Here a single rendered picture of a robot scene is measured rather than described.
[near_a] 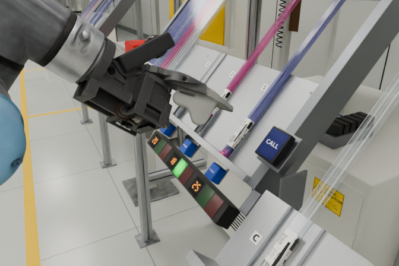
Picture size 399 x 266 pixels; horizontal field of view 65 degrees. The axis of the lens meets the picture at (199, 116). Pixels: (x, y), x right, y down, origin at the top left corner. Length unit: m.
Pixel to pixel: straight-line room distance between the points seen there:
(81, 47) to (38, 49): 0.04
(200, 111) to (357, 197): 0.47
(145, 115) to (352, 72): 0.34
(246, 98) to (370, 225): 0.43
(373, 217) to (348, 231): 0.06
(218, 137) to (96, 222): 1.08
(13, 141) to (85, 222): 1.38
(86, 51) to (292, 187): 0.33
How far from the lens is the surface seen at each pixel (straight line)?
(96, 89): 0.40
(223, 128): 0.62
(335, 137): 0.87
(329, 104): 0.54
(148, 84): 0.42
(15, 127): 0.25
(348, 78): 0.56
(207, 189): 0.59
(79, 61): 0.39
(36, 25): 0.38
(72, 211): 1.71
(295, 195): 0.50
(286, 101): 0.57
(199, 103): 0.45
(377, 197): 0.81
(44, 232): 1.64
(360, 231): 0.84
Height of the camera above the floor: 1.01
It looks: 22 degrees down
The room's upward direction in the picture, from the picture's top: straight up
